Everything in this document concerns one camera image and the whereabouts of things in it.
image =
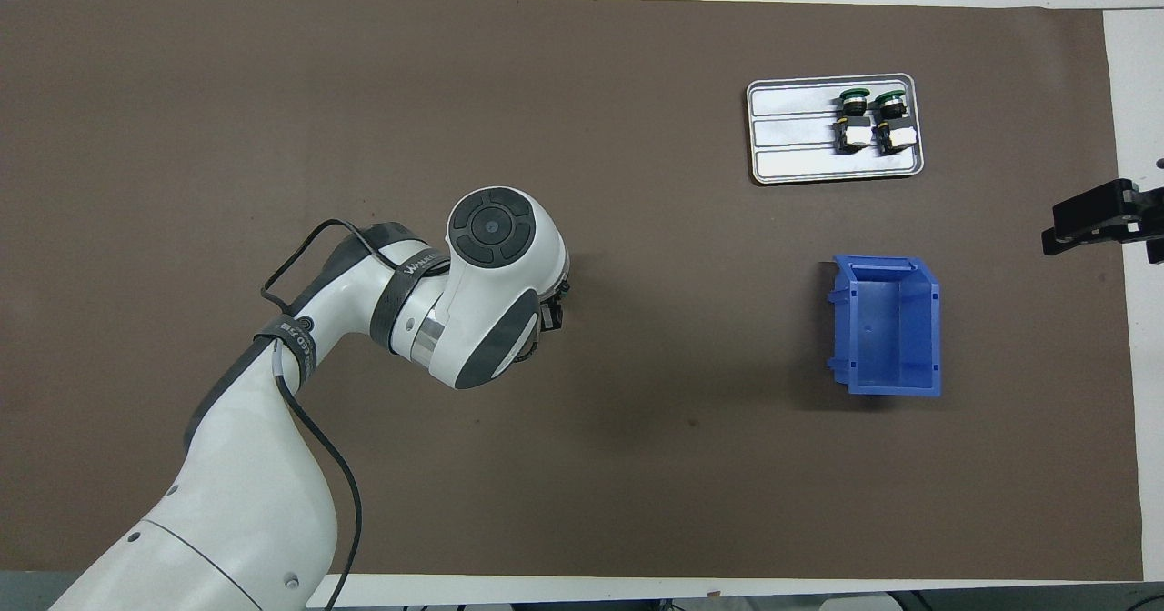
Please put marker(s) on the blue plastic storage bin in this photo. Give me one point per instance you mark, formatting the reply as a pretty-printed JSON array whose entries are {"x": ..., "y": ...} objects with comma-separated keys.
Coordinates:
[{"x": 896, "y": 338}]

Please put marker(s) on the green push button switch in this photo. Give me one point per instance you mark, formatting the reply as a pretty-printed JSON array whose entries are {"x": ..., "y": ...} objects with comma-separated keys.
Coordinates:
[
  {"x": 893, "y": 125},
  {"x": 853, "y": 125}
]

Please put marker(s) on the brown paper table mat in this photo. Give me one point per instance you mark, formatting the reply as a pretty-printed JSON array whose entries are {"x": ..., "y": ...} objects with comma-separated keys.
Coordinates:
[{"x": 637, "y": 93}]

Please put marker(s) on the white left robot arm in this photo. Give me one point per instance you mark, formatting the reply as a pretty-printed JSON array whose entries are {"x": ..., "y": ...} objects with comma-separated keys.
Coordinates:
[{"x": 255, "y": 502}]

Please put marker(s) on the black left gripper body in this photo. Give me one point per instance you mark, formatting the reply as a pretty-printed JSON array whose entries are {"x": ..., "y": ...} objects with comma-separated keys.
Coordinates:
[{"x": 552, "y": 313}]

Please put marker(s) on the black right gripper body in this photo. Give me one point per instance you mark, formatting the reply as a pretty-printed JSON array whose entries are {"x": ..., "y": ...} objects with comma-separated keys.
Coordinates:
[{"x": 1148, "y": 211}]

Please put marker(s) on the silver metal tray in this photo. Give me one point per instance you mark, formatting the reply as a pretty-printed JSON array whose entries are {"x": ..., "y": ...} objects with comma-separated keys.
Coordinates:
[{"x": 791, "y": 138}]

